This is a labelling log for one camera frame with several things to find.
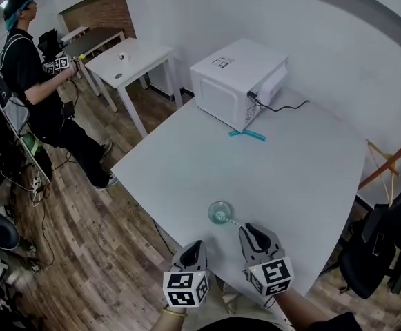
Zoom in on person's black sleeve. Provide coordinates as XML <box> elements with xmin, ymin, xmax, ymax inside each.
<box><xmin>196</xmin><ymin>311</ymin><xmax>362</xmax><ymax>331</ymax></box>

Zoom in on black power cable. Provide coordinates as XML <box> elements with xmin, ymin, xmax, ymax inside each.
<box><xmin>247</xmin><ymin>91</ymin><xmax>311</xmax><ymax>112</ymax></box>

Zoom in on brown wooden table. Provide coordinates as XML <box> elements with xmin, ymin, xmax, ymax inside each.
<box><xmin>60</xmin><ymin>26</ymin><xmax>126</xmax><ymax>59</ymax></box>

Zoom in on person's beige trousers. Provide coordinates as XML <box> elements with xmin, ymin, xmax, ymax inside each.
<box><xmin>185</xmin><ymin>272</ymin><xmax>287</xmax><ymax>331</ymax></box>

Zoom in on striped straw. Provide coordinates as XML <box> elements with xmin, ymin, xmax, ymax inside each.
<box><xmin>215</xmin><ymin>212</ymin><xmax>246</xmax><ymax>228</ymax></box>

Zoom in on turquoise spiral coil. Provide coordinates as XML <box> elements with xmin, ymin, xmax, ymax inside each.
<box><xmin>228</xmin><ymin>129</ymin><xmax>267</xmax><ymax>143</ymax></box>

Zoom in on gold bracelet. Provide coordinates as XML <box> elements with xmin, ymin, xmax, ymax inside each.
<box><xmin>161</xmin><ymin>307</ymin><xmax>188</xmax><ymax>319</ymax></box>

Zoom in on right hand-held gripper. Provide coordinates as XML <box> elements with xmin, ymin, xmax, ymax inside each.
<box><xmin>237</xmin><ymin>222</ymin><xmax>295</xmax><ymax>298</ymax></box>

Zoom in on orange wooden bow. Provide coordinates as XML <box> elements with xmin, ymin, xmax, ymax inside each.
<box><xmin>357</xmin><ymin>119</ymin><xmax>401</xmax><ymax>207</ymax></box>

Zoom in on person's left forearm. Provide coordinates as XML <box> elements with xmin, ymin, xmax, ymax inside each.
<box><xmin>151</xmin><ymin>307</ymin><xmax>188</xmax><ymax>331</ymax></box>

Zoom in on white microwave oven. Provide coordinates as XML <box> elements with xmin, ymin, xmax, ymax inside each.
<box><xmin>189</xmin><ymin>38</ymin><xmax>289</xmax><ymax>134</ymax></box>

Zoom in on person's right forearm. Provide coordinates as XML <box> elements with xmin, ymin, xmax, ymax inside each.
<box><xmin>272</xmin><ymin>288</ymin><xmax>325</xmax><ymax>331</ymax></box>

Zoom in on white side table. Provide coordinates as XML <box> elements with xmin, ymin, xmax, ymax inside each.
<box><xmin>84</xmin><ymin>37</ymin><xmax>184</xmax><ymax>138</ymax></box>

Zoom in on clear glass cup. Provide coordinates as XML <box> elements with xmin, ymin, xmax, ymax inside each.
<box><xmin>207</xmin><ymin>201</ymin><xmax>233</xmax><ymax>225</ymax></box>

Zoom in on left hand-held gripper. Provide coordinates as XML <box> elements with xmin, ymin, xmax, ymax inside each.
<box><xmin>162</xmin><ymin>240</ymin><xmax>211</xmax><ymax>309</ymax></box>

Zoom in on black office chair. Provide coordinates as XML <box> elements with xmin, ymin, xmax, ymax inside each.
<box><xmin>337</xmin><ymin>200</ymin><xmax>401</xmax><ymax>300</ymax></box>

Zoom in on white power strip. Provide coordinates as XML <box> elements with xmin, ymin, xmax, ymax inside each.
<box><xmin>31</xmin><ymin>176</ymin><xmax>45</xmax><ymax>195</ymax></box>

